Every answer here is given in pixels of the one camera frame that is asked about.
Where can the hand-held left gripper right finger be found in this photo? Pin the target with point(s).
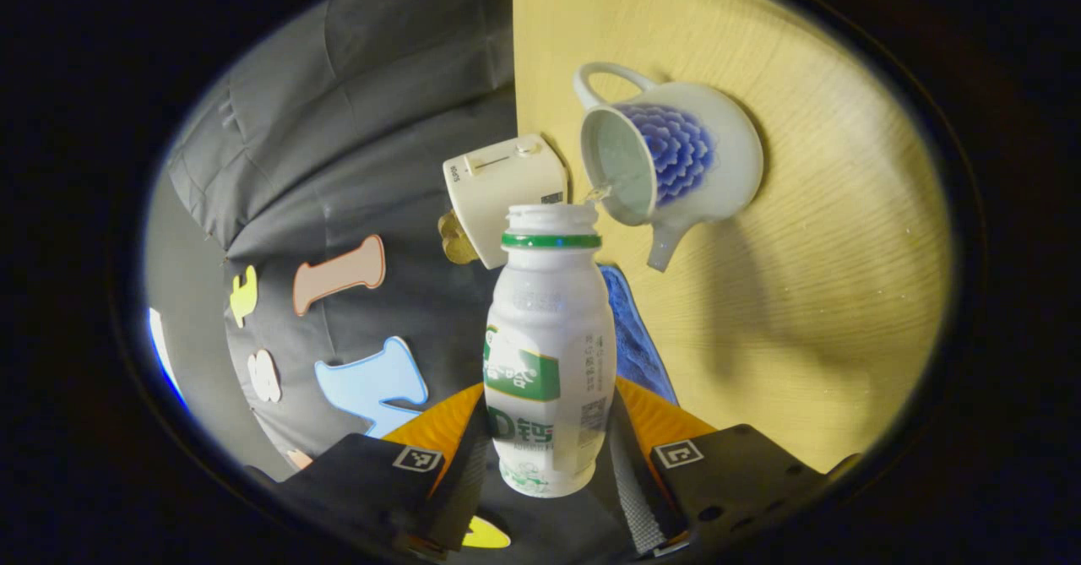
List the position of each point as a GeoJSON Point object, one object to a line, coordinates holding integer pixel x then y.
{"type": "Point", "coordinates": [735, 480]}

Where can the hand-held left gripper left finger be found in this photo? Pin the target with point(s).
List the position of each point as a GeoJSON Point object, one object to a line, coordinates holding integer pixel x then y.
{"type": "Point", "coordinates": [372, 489]}

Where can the white plastic water bottle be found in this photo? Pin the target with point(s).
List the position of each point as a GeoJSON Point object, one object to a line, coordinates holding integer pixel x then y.
{"type": "Point", "coordinates": [549, 354]}

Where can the white blue-patterned teacup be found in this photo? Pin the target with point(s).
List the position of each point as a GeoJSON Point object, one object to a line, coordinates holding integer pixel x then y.
{"type": "Point", "coordinates": [718, 151]}

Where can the blue towel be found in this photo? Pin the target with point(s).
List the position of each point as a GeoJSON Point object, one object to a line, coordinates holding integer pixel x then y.
{"type": "Point", "coordinates": [638, 345]}

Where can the brown bread slice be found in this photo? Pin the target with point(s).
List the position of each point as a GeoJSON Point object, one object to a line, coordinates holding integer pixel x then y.
{"type": "Point", "coordinates": [464, 251]}
{"type": "Point", "coordinates": [452, 231]}

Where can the white toaster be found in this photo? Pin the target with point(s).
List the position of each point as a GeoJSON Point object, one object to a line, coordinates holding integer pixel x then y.
{"type": "Point", "coordinates": [507, 185]}

